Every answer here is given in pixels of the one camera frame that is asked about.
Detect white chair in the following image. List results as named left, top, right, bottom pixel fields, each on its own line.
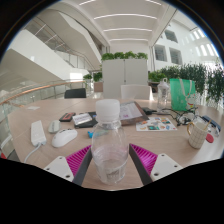
left=120, top=84, right=153, bottom=101

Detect green tote bag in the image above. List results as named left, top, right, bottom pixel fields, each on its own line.
left=169, top=78, right=197, bottom=113

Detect black chair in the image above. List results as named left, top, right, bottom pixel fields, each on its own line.
left=63, top=87, right=88, bottom=99

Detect green plants atop cabinet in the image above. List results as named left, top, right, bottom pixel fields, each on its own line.
left=100, top=50, right=149, bottom=62

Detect green potted plants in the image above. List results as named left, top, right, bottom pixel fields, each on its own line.
left=82, top=71, right=104, bottom=83

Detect colourful sticker sheet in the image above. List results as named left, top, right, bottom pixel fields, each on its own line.
left=135, top=116, right=178, bottom=132

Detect clear plastic water bottle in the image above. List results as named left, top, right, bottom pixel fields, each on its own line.
left=90, top=98, right=130, bottom=186

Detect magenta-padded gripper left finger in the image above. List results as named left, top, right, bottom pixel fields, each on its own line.
left=43, top=144, right=94, bottom=187

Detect black and red case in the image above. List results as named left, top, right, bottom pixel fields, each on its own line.
left=58, top=112, right=77, bottom=123

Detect glass railing with wooden handrail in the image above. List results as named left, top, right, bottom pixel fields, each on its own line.
left=0, top=79, right=88, bottom=108

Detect white grid-pattern mug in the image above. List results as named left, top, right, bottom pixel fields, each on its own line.
left=186, top=120, right=210, bottom=150

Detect white cabinet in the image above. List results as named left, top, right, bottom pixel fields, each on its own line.
left=101, top=59, right=149, bottom=99

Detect black cable tangle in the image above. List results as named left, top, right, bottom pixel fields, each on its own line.
left=156, top=108, right=201, bottom=127

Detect clear bottle with white lid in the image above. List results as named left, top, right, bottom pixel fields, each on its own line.
left=156, top=78, right=171, bottom=113

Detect black charger block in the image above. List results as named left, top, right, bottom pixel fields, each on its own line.
left=141, top=106, right=157, bottom=115

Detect black notebook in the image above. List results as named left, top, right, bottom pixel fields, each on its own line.
left=72, top=111, right=99, bottom=129

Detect ceiling light strips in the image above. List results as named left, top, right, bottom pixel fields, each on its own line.
left=78, top=0, right=164, bottom=43

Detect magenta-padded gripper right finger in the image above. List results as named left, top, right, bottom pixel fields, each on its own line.
left=128, top=143, right=184, bottom=186

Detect white computer mouse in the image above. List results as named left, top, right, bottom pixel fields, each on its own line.
left=51, top=128, right=79, bottom=148

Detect green plant hedge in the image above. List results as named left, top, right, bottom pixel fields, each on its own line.
left=148, top=63, right=224, bottom=104

